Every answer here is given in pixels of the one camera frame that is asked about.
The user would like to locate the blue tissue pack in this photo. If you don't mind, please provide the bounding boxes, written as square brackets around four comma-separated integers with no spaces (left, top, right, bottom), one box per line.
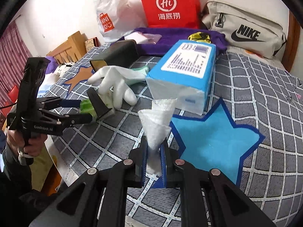
[146,40,216,115]

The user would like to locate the person's left hand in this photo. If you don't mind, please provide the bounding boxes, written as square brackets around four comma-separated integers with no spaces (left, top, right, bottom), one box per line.
[7,130,48,157]

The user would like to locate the yellow black small pouch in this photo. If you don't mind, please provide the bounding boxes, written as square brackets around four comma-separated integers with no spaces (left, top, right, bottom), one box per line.
[187,32,212,44]

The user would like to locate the grey checked bed sheet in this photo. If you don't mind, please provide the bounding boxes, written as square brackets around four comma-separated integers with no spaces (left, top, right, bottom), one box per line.
[46,50,302,226]

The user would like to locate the blue star felt mat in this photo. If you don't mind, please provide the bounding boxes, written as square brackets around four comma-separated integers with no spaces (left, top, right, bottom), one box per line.
[170,98,265,186]

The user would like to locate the white tissue paper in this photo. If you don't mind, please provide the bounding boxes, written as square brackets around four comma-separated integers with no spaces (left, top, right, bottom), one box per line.
[138,99,177,177]

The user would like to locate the wooden headboard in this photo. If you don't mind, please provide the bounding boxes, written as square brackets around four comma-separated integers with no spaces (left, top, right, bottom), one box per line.
[47,31,86,65]

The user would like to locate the red paper shopping bag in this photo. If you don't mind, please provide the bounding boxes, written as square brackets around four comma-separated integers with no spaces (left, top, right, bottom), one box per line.
[141,0,201,29]

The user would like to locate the red striped curtain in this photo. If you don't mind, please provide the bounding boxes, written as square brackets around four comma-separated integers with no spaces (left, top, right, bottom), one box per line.
[0,22,32,107]

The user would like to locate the purple towel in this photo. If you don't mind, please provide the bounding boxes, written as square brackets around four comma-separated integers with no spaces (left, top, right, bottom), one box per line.
[116,27,229,57]

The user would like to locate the white Miniso plastic bag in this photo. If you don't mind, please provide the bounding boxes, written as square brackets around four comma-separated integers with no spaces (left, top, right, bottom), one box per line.
[93,0,145,43]

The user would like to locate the wooden door frame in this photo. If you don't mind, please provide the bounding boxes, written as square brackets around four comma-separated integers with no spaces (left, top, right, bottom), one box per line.
[281,11,301,72]

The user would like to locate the beige Nike waist bag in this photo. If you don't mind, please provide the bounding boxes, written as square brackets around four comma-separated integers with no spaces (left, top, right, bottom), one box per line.
[202,0,287,59]

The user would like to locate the green scouring sponge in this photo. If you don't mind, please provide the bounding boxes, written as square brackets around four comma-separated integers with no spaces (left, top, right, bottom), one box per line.
[80,99,111,120]

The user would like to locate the dark green box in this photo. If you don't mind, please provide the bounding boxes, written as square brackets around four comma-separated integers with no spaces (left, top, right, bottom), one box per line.
[90,40,139,72]

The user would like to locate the purple plush toy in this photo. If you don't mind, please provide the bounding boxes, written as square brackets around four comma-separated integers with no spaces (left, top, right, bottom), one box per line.
[45,56,58,74]

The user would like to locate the pastel blanket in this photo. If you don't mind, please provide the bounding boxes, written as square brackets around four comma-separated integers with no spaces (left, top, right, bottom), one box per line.
[37,73,60,98]

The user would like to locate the white fruit print mattress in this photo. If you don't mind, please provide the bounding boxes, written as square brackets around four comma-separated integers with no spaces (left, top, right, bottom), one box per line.
[227,46,286,70]

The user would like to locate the patterned book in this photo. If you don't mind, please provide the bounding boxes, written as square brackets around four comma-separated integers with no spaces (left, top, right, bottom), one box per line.
[84,37,99,52]

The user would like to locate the white fabric glove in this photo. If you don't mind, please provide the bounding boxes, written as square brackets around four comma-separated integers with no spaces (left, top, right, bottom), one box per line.
[87,66,149,109]

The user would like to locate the brown star felt mat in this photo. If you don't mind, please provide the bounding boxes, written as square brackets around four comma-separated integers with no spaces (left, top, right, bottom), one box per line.
[63,66,93,96]

